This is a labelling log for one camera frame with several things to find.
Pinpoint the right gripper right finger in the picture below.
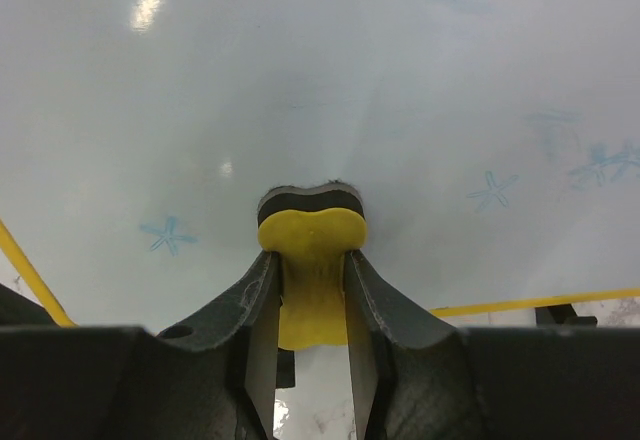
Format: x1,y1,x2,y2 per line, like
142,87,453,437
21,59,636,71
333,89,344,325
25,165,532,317
344,250,460,439

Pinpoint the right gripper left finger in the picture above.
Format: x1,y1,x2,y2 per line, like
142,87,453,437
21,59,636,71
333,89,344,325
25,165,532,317
158,252,280,439

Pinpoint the yellow black eraser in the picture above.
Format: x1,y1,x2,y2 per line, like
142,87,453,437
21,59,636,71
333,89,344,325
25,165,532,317
257,180,367,351

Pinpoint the yellow framed whiteboard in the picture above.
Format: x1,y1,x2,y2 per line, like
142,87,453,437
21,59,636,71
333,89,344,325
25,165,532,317
1,0,639,330

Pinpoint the black board clip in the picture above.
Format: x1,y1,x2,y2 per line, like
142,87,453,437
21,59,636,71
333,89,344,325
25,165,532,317
535,304,598,327

